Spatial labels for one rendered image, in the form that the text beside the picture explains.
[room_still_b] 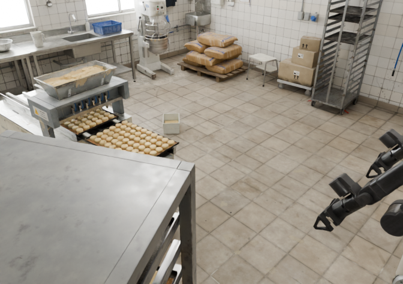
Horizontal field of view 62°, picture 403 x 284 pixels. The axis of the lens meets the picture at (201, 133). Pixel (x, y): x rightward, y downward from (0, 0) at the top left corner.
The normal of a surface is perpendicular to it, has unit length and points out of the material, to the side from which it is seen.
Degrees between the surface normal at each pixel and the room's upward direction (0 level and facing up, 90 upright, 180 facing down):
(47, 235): 0
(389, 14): 90
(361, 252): 0
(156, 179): 0
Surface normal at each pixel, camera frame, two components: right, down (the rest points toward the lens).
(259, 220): 0.00, -0.87
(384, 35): -0.71, 0.35
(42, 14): 0.70, 0.36
